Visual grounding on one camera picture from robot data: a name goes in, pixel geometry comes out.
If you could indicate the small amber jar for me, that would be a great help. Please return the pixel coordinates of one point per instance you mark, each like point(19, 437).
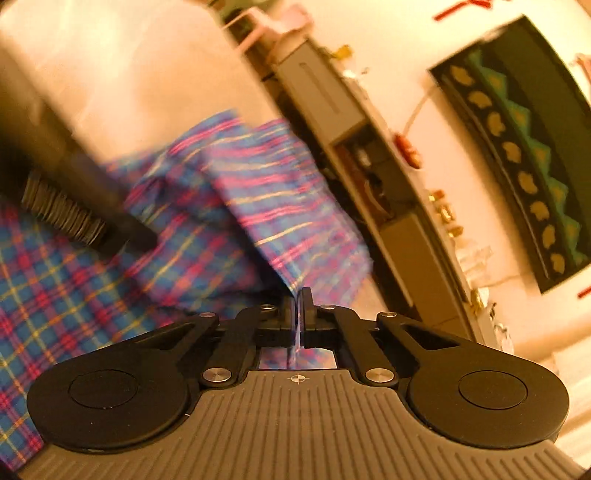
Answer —
point(455, 230)
point(436, 196)

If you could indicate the set of clear glasses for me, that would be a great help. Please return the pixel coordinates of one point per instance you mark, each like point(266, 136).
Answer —
point(475, 265)

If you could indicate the red knot wall ornament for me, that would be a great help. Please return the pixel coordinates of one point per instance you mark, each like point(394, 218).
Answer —
point(461, 9)
point(585, 290)

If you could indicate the pink plastic chair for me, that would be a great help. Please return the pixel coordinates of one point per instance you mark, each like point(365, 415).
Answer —
point(268, 23)

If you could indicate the red fruit plate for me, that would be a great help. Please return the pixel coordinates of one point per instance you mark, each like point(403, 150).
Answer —
point(408, 150)

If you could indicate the grey television cabinet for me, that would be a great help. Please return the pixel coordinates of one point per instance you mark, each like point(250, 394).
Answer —
point(323, 87)

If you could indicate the gold ornament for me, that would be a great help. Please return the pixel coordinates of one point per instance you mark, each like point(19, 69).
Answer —
point(445, 213)

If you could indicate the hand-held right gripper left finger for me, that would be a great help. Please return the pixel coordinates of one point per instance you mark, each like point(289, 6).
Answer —
point(277, 323)

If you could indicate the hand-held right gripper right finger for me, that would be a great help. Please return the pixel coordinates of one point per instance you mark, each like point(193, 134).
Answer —
point(304, 323)

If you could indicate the yellow cup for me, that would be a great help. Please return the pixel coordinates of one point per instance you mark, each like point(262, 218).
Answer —
point(341, 51)

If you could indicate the wall television with patterned cover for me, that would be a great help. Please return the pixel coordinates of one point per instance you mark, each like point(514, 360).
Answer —
point(517, 152)

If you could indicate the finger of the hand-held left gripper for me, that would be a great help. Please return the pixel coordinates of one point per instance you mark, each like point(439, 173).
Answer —
point(134, 235)

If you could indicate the blue plaid shirt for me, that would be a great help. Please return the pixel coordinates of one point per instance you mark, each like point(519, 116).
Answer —
point(207, 221)

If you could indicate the gold tissue box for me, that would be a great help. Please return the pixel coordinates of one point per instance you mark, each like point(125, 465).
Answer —
point(479, 297)

